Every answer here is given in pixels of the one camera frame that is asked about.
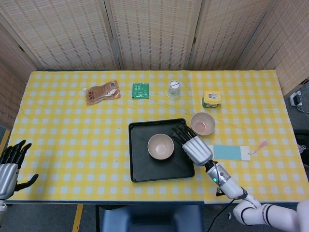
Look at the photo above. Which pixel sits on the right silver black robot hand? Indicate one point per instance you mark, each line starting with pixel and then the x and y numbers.
pixel 196 151

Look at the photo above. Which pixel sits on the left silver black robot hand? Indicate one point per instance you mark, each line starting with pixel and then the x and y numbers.
pixel 8 174

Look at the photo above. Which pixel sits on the pale pink bowl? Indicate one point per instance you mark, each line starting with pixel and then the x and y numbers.
pixel 202 124
pixel 161 148

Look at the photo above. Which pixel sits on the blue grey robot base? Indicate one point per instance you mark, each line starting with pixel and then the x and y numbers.
pixel 152 218

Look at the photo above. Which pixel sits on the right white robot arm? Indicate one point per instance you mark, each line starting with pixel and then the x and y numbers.
pixel 231 187

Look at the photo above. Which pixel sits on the black square plastic tray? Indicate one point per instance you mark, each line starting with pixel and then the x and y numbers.
pixel 142 169

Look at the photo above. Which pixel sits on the blue white card with tassel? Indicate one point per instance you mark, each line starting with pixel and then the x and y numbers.
pixel 229 152

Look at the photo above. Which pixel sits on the green tub with yellow lid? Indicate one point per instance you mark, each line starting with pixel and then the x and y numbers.
pixel 212 97

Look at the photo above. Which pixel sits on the clear plastic cup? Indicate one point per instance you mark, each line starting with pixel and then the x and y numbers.
pixel 173 90

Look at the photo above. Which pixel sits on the yellow white checked tablecloth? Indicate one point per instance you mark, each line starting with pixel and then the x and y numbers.
pixel 72 135

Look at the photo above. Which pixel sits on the green sachet packet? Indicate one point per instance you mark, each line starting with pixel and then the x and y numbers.
pixel 140 90

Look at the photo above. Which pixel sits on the black table leg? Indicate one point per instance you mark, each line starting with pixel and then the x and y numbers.
pixel 97 217

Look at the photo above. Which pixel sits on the brown spouted sauce pouch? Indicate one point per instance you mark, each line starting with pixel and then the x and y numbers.
pixel 101 93

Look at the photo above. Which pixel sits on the white power adapter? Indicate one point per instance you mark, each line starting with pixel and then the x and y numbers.
pixel 296 98

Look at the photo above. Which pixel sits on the woven folding screen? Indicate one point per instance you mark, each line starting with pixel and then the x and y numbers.
pixel 154 33

